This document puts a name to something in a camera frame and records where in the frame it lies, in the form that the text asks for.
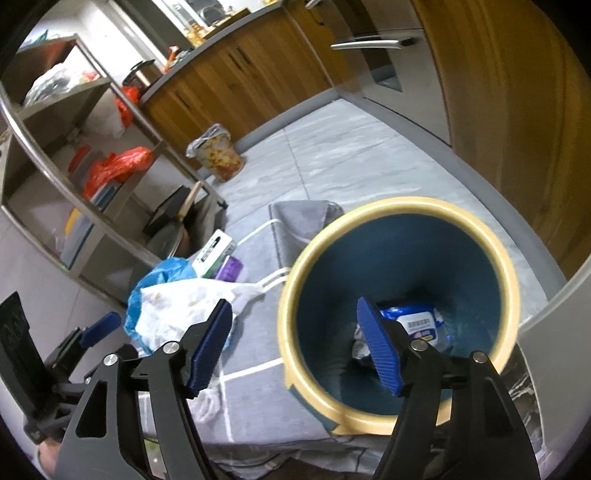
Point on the wooden kitchen cabinets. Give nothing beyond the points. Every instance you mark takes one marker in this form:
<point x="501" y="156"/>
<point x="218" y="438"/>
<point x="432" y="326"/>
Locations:
<point x="516" y="84"/>

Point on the blue bin with yellow rim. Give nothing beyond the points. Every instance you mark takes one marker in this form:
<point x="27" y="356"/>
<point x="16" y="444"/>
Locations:
<point x="427" y="264"/>

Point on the white paper towel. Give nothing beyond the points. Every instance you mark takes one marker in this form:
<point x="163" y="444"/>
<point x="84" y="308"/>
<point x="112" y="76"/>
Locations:
<point x="190" y="302"/>

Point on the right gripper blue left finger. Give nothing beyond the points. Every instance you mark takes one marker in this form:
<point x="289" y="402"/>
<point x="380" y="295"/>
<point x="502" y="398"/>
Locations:
<point x="204" y="344"/>

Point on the purple small wrapper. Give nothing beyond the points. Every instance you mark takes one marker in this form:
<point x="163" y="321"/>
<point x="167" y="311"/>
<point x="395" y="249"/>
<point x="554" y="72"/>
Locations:
<point x="229" y="270"/>

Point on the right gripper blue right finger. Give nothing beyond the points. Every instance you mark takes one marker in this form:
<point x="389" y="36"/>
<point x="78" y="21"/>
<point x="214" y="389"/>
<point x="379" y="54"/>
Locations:
<point x="377" y="332"/>

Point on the red plastic bag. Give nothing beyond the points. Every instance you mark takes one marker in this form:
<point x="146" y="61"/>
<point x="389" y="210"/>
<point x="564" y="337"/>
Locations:
<point x="117" y="167"/>

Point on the blue plastic bag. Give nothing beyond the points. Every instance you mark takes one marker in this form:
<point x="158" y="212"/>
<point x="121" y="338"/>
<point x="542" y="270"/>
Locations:
<point x="147" y="296"/>

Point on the white green carton box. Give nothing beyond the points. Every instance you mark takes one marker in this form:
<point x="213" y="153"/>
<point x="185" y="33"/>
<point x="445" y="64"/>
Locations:
<point x="206" y="261"/>

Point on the steel shelving rack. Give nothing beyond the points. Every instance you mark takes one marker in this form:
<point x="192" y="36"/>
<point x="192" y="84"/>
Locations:
<point x="52" y="113"/>

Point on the grey checked cloth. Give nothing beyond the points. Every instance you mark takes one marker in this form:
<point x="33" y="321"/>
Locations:
<point x="251" y="426"/>

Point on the stainless steel oven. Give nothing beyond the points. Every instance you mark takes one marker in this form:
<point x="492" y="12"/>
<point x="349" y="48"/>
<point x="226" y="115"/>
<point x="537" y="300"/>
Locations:
<point x="387" y="48"/>

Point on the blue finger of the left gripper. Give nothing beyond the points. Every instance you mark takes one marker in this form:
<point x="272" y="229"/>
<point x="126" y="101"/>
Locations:
<point x="95" y="333"/>

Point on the blue white wipes packet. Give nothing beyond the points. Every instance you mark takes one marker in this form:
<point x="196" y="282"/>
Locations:
<point x="421" y="321"/>

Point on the floral trash bin with liner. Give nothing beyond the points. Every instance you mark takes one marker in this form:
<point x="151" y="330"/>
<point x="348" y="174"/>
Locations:
<point x="214" y="149"/>

